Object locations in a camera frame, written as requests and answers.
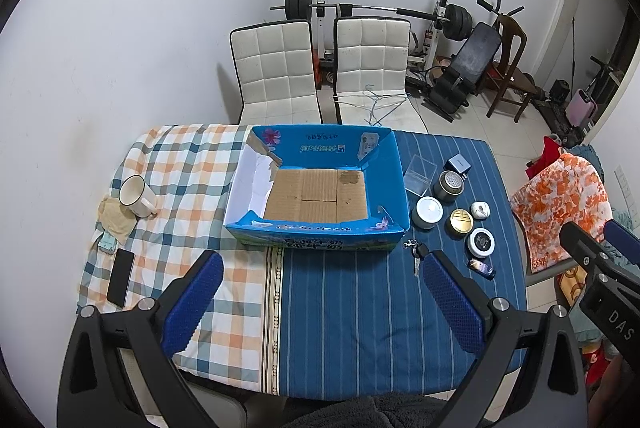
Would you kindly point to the white ceramic mug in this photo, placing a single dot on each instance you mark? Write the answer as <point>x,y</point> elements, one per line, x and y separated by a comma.
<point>136,195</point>

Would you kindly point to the blue cardboard milk box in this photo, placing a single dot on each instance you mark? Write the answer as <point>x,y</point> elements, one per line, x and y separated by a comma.
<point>327,187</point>

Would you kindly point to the black smartphone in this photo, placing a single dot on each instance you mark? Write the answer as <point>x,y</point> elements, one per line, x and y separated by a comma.
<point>119,279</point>

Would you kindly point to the beige coaster cloth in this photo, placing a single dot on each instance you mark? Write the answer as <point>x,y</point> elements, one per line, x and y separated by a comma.
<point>116,219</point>

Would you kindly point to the white padded chair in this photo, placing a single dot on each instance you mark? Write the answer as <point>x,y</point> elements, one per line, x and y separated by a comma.
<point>370,50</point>
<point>274,67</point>

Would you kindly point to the right white padded chair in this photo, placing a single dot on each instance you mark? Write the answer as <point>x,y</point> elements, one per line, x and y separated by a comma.
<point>370,50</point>

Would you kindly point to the pink small suitcase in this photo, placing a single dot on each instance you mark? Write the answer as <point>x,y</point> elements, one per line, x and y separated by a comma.
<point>580,109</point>

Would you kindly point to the blue striped tablecloth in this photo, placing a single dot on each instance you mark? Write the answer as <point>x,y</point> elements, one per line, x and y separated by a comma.
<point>362,323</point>

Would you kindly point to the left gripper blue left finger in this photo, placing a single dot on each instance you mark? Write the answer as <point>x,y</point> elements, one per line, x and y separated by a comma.
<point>186,299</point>

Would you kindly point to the white earbuds case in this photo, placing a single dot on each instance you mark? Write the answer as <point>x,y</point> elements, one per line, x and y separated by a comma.
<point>480,210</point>

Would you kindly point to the gold lid round tin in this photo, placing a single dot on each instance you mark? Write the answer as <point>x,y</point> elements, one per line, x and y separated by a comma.
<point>460,222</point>

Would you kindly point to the small printed lighter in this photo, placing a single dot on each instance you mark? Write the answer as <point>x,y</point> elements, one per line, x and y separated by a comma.
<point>482,269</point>

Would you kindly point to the grey chair under floral cloth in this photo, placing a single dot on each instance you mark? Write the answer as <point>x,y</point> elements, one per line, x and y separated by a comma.
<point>533,278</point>

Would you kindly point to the barbell with black plates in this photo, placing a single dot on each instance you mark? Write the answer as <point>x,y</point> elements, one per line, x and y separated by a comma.
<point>456,23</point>

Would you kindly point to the wire clothes hangers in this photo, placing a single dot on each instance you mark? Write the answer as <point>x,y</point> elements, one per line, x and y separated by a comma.
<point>368,107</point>

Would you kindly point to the orange white floral cloth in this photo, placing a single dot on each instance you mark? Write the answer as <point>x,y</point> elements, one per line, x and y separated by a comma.
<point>569,190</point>

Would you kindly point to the left white padded chair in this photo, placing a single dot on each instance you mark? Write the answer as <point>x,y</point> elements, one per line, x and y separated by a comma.
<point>274,67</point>

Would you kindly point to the teal blanket pile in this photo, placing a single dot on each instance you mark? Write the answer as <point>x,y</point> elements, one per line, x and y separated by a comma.
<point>588,315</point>

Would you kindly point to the plaid orange blue cloth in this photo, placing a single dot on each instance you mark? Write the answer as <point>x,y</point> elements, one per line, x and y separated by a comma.
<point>190,169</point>

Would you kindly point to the black weight bench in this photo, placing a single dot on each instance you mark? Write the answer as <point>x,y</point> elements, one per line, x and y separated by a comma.
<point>459,79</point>

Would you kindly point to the white barbell rack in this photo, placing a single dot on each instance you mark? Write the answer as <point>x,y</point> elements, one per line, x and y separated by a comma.
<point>315,11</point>

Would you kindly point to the clear acrylic cube box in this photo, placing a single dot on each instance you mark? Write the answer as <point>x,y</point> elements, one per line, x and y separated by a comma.
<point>419,176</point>

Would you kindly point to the round metal mesh-top tin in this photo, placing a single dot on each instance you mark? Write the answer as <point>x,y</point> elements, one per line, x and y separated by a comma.
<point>448,186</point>

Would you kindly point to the car key bunch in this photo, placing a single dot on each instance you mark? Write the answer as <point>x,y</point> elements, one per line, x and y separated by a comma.
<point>419,251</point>

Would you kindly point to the white round tin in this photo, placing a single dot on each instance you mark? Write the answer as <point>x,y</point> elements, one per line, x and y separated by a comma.
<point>426,213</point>

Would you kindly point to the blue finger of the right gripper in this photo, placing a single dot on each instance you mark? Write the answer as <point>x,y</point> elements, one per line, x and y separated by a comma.
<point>623,240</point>

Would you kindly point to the small blue square box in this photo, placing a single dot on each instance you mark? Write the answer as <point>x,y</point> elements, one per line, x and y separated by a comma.
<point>459,164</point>

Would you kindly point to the white ring black tin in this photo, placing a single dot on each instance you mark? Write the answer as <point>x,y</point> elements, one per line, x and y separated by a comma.
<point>480,243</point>

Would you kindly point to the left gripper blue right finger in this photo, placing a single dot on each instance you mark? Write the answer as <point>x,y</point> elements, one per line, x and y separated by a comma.
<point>460,300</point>

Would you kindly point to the dark wooden chair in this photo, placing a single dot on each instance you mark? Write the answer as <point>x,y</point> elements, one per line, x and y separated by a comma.
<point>511,84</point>

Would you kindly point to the small teal card packet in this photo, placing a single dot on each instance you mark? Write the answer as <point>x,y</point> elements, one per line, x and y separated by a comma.
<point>107,243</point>

